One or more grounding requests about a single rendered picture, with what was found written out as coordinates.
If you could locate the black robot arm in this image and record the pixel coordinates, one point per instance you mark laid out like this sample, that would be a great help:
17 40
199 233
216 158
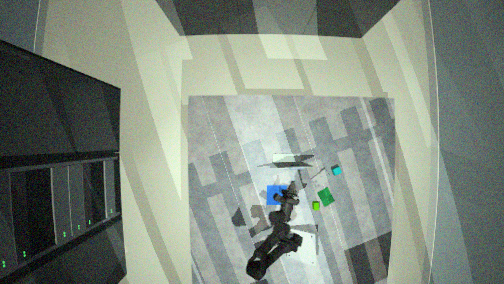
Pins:
257 268

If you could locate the blue square zone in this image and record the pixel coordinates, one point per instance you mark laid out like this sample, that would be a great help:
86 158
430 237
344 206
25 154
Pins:
271 190

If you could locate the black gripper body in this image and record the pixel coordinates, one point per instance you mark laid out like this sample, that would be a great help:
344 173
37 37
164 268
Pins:
289 202

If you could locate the teal rectangular block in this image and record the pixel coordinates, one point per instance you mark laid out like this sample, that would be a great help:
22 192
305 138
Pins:
336 170

